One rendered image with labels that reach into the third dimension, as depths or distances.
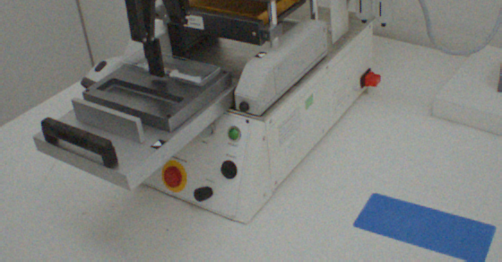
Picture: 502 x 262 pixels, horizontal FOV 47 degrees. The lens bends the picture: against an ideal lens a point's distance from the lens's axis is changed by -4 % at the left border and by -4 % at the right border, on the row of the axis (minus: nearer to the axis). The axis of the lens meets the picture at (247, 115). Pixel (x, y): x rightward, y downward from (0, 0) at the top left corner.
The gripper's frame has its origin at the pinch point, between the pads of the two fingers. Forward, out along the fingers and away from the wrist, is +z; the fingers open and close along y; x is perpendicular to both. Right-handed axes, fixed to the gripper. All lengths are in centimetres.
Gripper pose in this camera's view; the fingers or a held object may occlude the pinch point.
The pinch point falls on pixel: (166, 50)
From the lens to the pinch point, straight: 104.1
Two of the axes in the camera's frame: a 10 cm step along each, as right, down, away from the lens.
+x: 8.3, 2.3, -5.1
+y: -5.5, 4.9, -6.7
